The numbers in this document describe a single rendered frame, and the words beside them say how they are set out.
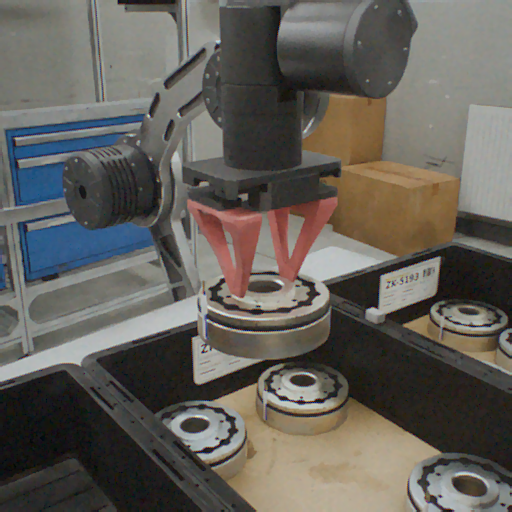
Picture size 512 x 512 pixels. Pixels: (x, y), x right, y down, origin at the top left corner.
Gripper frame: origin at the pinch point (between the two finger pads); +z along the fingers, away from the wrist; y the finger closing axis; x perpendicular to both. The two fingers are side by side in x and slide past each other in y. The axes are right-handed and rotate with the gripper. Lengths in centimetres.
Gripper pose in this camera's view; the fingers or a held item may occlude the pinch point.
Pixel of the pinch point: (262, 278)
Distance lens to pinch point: 50.3
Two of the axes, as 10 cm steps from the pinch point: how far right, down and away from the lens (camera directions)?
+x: -6.1, -2.8, 7.4
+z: 0.1, 9.3, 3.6
